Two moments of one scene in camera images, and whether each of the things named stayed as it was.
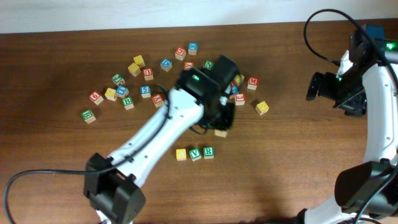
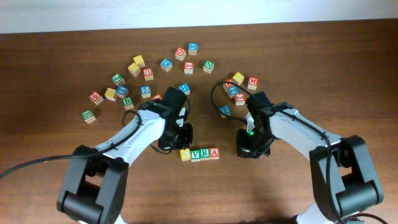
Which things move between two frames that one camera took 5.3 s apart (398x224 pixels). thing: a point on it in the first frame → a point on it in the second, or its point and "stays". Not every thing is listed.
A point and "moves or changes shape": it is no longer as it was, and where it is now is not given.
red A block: (223, 134) → (214, 153)
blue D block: (166, 65) stays
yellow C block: (181, 154) moves or changes shape
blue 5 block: (145, 91) stays
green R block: (208, 152) moves or changes shape
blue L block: (122, 91) stays
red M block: (252, 83) stays
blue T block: (235, 89) stays
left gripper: (224, 116) → (185, 137)
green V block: (195, 154) stays
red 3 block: (240, 99) stays
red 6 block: (96, 98) stays
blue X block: (193, 48) stays
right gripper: (325, 86) → (246, 147)
